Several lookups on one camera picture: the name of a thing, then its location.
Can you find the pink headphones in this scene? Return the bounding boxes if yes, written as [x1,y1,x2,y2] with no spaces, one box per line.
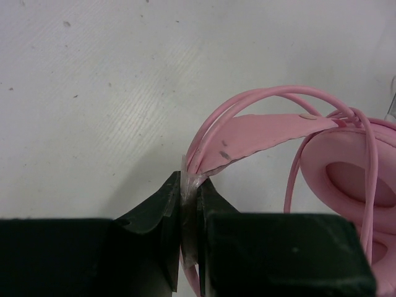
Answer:
[181,112,395,296]

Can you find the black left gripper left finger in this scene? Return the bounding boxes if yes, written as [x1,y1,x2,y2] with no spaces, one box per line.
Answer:
[1,171,181,296]

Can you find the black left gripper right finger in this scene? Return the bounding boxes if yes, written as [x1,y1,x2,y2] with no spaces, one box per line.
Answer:
[197,180,376,296]

